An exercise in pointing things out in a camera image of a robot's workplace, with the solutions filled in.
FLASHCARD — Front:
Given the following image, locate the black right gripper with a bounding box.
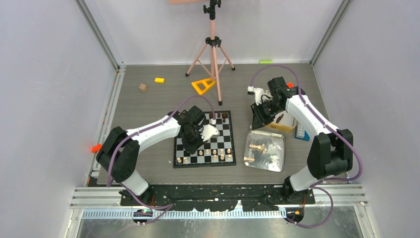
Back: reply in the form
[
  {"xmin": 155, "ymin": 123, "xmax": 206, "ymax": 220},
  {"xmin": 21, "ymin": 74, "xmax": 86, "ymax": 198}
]
[{"xmin": 251, "ymin": 100, "xmax": 283, "ymax": 130}]

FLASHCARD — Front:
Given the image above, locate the yellow tin box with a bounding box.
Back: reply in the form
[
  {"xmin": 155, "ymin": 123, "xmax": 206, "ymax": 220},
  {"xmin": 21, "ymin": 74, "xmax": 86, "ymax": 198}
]
[{"xmin": 266, "ymin": 110, "xmax": 296, "ymax": 133}]

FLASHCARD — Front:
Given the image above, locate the black white chess board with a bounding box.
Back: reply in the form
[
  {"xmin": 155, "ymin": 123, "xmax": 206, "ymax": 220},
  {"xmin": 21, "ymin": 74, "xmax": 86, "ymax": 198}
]
[{"xmin": 173, "ymin": 111, "xmax": 237, "ymax": 169}]

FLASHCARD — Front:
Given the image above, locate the silver metal tray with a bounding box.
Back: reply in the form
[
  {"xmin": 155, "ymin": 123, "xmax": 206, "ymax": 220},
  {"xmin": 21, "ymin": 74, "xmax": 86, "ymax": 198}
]
[{"xmin": 243, "ymin": 130, "xmax": 286, "ymax": 173}]

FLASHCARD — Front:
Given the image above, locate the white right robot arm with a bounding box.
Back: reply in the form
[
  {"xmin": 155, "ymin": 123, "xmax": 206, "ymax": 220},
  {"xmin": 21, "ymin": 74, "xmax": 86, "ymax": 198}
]
[{"xmin": 247, "ymin": 77, "xmax": 353, "ymax": 204}]

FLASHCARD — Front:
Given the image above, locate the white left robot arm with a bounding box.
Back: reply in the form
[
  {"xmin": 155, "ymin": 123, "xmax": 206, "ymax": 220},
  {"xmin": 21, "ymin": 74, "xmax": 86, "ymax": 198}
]
[{"xmin": 96, "ymin": 106, "xmax": 209, "ymax": 205}]

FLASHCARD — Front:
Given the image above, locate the dark piece in tin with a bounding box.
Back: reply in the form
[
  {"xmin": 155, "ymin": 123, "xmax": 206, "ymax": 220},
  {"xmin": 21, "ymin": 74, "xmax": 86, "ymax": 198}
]
[{"xmin": 276, "ymin": 114, "xmax": 284, "ymax": 123}]

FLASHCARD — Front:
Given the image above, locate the light piece on tray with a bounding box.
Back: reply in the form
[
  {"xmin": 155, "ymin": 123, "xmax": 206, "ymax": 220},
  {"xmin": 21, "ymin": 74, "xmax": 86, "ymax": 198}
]
[{"xmin": 249, "ymin": 144, "xmax": 265, "ymax": 151}]

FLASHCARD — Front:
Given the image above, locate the blue lego brick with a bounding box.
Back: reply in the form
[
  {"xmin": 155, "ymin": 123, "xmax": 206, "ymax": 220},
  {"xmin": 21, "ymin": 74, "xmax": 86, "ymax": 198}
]
[{"xmin": 294, "ymin": 123, "xmax": 310, "ymax": 141}]

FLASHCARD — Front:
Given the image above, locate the green tape piece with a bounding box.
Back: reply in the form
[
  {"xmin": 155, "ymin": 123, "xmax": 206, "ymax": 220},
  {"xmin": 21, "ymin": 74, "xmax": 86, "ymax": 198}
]
[{"xmin": 259, "ymin": 60, "xmax": 273, "ymax": 64}]

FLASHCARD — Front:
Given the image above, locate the small yellow block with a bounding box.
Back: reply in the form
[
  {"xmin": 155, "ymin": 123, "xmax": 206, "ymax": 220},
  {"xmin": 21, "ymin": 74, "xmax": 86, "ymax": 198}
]
[{"xmin": 155, "ymin": 77, "xmax": 165, "ymax": 84}]

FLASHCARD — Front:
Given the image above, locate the small brown wooden cube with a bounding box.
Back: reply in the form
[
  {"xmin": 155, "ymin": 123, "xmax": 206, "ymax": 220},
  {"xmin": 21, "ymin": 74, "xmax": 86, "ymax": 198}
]
[{"xmin": 138, "ymin": 83, "xmax": 148, "ymax": 92}]

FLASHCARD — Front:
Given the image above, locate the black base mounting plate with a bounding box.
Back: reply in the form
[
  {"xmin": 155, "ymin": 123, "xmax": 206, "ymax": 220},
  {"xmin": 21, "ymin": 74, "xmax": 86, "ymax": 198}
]
[{"xmin": 138, "ymin": 184, "xmax": 315, "ymax": 212}]

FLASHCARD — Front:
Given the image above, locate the orange red clip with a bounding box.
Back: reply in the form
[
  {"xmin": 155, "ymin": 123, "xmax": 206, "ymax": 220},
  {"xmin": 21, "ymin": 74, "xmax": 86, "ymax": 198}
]
[{"xmin": 91, "ymin": 144, "xmax": 102, "ymax": 153}]

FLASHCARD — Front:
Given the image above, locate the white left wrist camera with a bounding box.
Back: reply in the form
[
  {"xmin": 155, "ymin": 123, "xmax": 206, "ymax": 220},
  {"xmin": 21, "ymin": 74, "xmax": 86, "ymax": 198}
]
[{"xmin": 201, "ymin": 119, "xmax": 219, "ymax": 142}]

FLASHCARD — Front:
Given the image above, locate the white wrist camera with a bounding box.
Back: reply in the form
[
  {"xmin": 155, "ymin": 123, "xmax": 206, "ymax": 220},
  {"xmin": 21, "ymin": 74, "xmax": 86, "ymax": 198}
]
[
  {"xmin": 201, "ymin": 119, "xmax": 219, "ymax": 142},
  {"xmin": 247, "ymin": 86, "xmax": 266, "ymax": 106}
]

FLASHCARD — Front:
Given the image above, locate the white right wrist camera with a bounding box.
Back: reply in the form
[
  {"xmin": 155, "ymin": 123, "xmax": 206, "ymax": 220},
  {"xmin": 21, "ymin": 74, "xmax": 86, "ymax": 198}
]
[{"xmin": 247, "ymin": 86, "xmax": 266, "ymax": 106}]

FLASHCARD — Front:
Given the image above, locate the yellow triangular frame block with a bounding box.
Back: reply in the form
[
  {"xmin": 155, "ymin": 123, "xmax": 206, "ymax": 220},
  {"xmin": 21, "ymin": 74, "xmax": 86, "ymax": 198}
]
[{"xmin": 191, "ymin": 78, "xmax": 216, "ymax": 96}]

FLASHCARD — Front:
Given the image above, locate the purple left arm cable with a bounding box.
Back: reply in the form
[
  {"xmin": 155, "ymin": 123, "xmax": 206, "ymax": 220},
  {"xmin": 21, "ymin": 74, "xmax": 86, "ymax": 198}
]
[{"xmin": 106, "ymin": 95, "xmax": 216, "ymax": 225}]

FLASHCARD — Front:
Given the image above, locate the pink camera tripod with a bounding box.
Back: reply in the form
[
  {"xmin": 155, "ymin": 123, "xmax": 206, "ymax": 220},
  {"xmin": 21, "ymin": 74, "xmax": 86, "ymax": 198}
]
[{"xmin": 185, "ymin": 0, "xmax": 236, "ymax": 106}]

